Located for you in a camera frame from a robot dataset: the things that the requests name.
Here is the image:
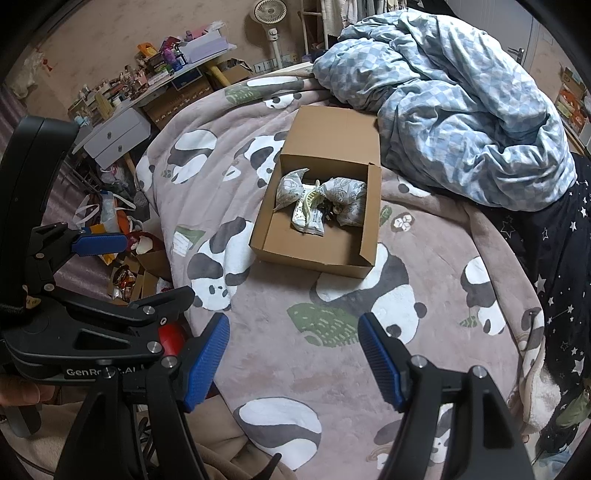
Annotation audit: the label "blue checkered duvet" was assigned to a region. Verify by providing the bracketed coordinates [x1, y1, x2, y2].
[311, 9, 578, 213]

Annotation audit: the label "white wall hanging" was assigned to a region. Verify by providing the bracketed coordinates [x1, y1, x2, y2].
[9, 51, 52, 100]

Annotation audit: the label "red object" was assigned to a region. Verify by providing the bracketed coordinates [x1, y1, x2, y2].
[158, 323, 186, 357]

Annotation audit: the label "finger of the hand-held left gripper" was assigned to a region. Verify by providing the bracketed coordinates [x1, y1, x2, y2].
[28, 222, 129, 283]
[46, 285, 195, 366]

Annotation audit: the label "white floral packet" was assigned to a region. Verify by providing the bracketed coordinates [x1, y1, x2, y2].
[318, 176, 368, 228]
[273, 168, 310, 213]

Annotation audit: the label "white desk with drawers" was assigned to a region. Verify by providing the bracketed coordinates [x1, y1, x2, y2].
[69, 44, 238, 169]

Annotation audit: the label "panda print blanket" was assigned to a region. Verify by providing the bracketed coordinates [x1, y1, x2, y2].
[134, 74, 561, 480]

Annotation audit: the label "cream hair claw clip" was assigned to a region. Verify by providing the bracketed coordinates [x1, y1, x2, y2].
[295, 182, 324, 222]

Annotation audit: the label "black cable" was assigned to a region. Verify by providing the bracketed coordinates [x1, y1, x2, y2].
[135, 408, 155, 480]

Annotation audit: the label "stack of colourful boxes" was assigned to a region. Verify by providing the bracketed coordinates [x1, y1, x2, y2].
[555, 67, 591, 149]

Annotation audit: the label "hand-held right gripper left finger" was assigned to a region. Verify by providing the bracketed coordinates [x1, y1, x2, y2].
[55, 313, 230, 480]

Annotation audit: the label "brown cardboard box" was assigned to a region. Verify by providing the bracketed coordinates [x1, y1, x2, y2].
[249, 105, 383, 280]

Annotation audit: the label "hanging clothes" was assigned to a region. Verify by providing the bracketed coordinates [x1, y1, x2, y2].
[318, 0, 411, 21]

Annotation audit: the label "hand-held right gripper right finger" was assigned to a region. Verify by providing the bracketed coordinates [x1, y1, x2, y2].
[358, 312, 536, 480]

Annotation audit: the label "person's left hand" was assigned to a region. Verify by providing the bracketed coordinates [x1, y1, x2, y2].
[0, 375, 43, 409]

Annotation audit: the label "pile of desk clutter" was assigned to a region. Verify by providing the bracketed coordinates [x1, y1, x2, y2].
[67, 25, 232, 127]

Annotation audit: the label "dark star print blanket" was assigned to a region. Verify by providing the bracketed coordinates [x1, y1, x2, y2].
[489, 152, 591, 462]

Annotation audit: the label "black hair claw clip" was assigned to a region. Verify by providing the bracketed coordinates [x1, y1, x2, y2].
[321, 198, 345, 222]

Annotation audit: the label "large cardboard box under desk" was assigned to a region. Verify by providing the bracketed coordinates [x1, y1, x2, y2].
[142, 76, 223, 131]

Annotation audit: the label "beige cloth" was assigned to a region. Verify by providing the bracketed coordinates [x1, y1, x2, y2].
[0, 397, 296, 480]

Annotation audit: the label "pile of bags and packaging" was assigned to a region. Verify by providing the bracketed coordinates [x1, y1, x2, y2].
[74, 175, 185, 306]

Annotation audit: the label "white standing fan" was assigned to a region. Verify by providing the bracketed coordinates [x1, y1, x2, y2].
[249, 0, 284, 70]

